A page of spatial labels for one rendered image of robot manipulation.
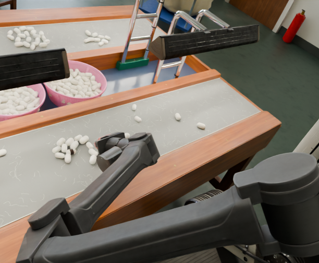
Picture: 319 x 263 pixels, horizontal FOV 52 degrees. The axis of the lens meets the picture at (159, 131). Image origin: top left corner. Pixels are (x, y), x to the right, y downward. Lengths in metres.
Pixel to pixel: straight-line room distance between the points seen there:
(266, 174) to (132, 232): 0.19
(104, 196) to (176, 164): 0.56
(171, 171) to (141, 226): 0.71
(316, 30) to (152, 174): 4.43
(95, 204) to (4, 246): 0.34
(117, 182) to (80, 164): 0.43
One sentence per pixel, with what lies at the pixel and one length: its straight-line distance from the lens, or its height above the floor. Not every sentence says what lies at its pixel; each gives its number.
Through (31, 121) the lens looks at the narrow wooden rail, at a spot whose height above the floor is 0.76.
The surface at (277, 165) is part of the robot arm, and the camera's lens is 0.43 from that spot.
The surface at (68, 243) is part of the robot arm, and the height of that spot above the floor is 1.14.
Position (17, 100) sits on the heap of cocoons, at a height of 0.74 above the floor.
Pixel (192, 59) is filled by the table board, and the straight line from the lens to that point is 1.96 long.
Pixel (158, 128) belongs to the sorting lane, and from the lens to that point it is 1.33.
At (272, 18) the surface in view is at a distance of 5.50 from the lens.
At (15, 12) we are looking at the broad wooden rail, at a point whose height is 0.76.
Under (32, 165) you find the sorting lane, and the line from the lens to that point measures 1.10.
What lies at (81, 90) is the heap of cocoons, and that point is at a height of 0.73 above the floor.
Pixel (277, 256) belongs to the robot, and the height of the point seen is 0.90.
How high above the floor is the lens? 1.58
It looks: 39 degrees down
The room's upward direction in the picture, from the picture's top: 22 degrees clockwise
